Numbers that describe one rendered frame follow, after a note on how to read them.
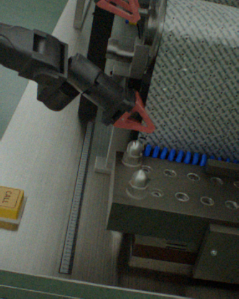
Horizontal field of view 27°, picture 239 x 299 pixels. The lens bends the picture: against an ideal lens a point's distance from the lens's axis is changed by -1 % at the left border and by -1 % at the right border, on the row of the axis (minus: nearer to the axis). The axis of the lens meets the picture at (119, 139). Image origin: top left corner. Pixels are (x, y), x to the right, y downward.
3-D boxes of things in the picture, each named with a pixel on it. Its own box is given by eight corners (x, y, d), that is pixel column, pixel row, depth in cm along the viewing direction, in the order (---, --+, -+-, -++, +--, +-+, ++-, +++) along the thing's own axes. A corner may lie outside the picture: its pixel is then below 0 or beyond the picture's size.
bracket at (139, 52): (93, 160, 115) (117, 32, 100) (121, 164, 116) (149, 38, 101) (91, 172, 111) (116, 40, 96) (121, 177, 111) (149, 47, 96)
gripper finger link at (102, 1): (122, 36, 89) (87, -5, 86) (124, 24, 95) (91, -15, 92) (152, 12, 87) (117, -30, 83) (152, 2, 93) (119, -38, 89)
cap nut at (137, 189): (126, 185, 86) (131, 163, 84) (147, 188, 86) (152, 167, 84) (125, 197, 83) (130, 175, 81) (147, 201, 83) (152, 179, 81)
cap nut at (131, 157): (121, 154, 94) (126, 134, 92) (140, 158, 95) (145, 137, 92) (121, 165, 91) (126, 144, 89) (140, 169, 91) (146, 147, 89)
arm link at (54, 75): (38, 70, 84) (41, 32, 88) (8, 103, 91) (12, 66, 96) (98, 93, 90) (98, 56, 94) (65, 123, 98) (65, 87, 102)
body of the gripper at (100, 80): (108, 129, 92) (76, 105, 90) (111, 104, 101) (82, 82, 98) (132, 105, 89) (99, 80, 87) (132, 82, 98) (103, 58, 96)
